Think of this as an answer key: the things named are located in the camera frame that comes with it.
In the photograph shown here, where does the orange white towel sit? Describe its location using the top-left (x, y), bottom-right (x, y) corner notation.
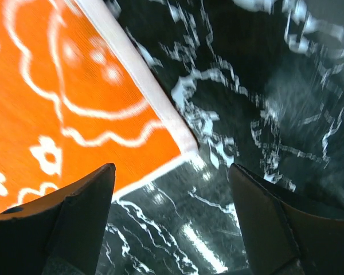
top-left (0, 1), bottom-right (198, 213)

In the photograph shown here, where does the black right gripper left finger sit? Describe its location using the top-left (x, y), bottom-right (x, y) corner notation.
top-left (0, 163), bottom-right (115, 274)

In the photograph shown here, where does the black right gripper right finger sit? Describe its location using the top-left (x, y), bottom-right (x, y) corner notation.
top-left (229, 163), bottom-right (344, 274)

